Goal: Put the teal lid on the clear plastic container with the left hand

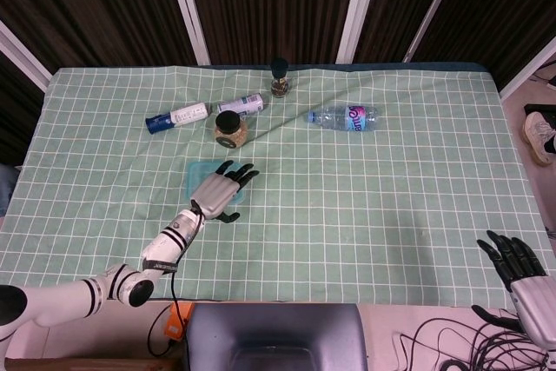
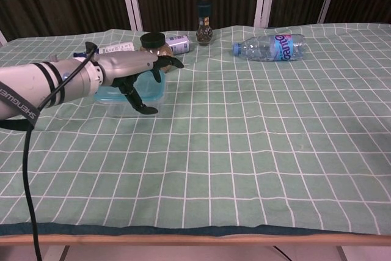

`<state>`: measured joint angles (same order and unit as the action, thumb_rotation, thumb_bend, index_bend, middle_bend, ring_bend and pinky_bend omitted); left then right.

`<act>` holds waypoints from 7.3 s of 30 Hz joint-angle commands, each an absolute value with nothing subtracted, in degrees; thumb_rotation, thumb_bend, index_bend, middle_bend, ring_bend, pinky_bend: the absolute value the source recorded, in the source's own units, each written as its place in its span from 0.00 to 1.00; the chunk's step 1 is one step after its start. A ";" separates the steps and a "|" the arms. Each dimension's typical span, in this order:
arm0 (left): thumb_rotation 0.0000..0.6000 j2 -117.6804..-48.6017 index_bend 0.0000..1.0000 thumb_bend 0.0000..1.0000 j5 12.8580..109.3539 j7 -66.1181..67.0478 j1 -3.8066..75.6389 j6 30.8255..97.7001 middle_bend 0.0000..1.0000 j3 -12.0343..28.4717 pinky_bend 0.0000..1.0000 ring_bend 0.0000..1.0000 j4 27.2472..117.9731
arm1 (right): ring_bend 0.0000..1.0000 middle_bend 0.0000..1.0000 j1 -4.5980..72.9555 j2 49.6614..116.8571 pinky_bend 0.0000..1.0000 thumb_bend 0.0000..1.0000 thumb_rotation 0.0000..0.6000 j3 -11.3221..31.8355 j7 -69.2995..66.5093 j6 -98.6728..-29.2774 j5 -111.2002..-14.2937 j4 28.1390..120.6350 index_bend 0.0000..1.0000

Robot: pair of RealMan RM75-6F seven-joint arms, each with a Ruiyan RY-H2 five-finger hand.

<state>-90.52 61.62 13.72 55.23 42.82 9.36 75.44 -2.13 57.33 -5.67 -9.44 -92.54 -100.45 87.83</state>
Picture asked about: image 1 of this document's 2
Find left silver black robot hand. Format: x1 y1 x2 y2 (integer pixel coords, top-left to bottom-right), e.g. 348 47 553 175
189 160 261 224

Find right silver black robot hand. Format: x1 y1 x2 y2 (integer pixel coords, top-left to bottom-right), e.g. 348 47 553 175
471 229 556 350

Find blue translucent plastic lid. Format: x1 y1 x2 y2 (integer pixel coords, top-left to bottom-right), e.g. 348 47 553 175
185 160 249 206

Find round grain jar black lid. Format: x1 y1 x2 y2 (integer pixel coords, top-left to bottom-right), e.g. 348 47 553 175
213 110 248 149

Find white spray can blue cap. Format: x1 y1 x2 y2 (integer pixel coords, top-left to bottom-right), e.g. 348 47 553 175
145 101 210 136

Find white and blue drink can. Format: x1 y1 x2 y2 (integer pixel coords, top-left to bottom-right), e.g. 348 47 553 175
215 92 267 116

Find spice grinder bottle dark cap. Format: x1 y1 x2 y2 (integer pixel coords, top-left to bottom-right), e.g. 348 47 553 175
269 58 292 98

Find green checked tablecloth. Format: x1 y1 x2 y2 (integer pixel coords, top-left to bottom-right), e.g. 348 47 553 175
0 62 551 305

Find orange box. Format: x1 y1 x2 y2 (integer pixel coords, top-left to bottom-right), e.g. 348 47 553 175
167 302 195 341

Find clear plastic water bottle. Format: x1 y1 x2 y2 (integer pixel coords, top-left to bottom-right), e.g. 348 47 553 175
307 103 382 133

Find grey robot torso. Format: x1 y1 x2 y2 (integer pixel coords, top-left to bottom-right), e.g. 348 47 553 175
184 302 370 371

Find beige sneaker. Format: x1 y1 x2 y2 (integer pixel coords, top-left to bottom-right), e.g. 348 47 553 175
522 111 556 167

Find black flat board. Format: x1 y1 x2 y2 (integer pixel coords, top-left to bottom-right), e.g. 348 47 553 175
524 103 556 116

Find blue denim trouser leg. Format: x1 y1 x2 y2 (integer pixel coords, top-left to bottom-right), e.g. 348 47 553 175
0 164 21 218

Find brown wooden plank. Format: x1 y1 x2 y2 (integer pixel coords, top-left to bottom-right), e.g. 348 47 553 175
0 357 183 371

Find black floor cable bundle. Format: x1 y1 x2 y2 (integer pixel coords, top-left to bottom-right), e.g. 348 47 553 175
397 316 548 371

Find black printed velcro strap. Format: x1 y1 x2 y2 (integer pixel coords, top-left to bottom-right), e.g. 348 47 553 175
141 259 179 273

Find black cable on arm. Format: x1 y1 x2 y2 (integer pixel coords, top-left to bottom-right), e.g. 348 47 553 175
147 199 205 357

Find white partition frame post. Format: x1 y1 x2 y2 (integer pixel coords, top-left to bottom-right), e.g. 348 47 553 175
403 0 466 63
163 0 212 66
336 0 383 63
0 18 53 92
499 36 556 101

